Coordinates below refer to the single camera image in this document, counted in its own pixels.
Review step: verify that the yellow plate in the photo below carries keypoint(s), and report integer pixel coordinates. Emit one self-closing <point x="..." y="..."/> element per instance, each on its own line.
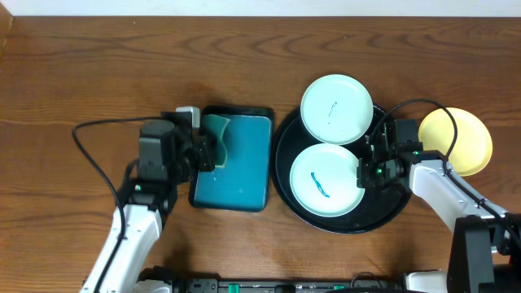
<point x="474" y="146"/>

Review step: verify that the black round tray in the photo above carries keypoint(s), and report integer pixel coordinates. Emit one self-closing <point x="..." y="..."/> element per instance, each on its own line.
<point x="377" y="207"/>

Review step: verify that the green sponge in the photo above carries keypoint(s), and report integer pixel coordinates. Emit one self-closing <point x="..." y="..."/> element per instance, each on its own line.
<point x="215" y="138"/>

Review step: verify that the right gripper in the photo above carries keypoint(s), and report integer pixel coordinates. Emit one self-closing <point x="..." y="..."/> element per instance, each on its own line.
<point x="364" y="178"/>

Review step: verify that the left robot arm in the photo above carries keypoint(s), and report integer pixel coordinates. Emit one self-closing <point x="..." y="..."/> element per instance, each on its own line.
<point x="142" y="209"/>

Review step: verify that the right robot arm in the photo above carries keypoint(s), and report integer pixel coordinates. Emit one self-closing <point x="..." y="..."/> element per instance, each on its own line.
<point x="485" y="251"/>

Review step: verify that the pale green plate top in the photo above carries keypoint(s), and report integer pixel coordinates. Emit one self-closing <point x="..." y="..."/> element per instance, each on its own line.
<point x="336" y="109"/>

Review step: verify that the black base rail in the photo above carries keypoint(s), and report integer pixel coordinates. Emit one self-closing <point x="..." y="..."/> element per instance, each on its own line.
<point x="285" y="286"/>

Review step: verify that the teal rectangular tray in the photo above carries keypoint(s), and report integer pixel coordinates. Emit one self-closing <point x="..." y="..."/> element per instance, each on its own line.
<point x="241" y="183"/>

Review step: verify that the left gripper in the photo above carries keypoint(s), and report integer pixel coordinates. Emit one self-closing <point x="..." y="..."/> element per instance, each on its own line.
<point x="205" y="151"/>

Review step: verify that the pale green plate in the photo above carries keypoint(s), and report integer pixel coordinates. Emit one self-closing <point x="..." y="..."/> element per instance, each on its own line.
<point x="323" y="179"/>
<point x="336" y="109"/>

